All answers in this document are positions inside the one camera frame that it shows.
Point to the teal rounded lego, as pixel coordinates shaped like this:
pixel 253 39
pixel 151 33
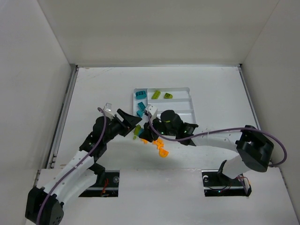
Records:
pixel 140 94

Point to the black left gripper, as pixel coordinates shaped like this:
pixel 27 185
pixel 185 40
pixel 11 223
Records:
pixel 122 124

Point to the orange arch lego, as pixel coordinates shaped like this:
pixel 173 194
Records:
pixel 163 153

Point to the olive green lego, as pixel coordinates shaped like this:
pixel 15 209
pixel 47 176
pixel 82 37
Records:
pixel 168 96

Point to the white divided sorting tray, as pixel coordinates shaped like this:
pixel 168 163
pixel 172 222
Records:
pixel 181 102

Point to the orange lego cluster piece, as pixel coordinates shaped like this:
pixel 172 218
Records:
pixel 159 143

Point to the lime green lego plate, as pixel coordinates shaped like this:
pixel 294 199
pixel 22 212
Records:
pixel 156 95

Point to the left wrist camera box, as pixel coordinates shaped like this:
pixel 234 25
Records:
pixel 108 111

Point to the teal lego small brick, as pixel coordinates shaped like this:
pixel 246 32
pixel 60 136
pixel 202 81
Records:
pixel 139 113

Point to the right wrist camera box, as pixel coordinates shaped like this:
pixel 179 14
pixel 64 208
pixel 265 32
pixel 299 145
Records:
pixel 151 111

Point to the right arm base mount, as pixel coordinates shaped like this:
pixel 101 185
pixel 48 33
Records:
pixel 216 184

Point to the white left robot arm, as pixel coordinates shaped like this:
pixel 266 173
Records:
pixel 45 205

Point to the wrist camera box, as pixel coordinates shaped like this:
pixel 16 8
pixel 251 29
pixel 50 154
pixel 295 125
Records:
pixel 108 111
pixel 151 111

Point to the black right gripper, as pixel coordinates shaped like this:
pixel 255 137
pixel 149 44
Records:
pixel 151 132

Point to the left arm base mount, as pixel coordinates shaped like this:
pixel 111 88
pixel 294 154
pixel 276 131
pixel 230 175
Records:
pixel 107 184

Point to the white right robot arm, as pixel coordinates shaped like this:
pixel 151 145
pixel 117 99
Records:
pixel 252 146

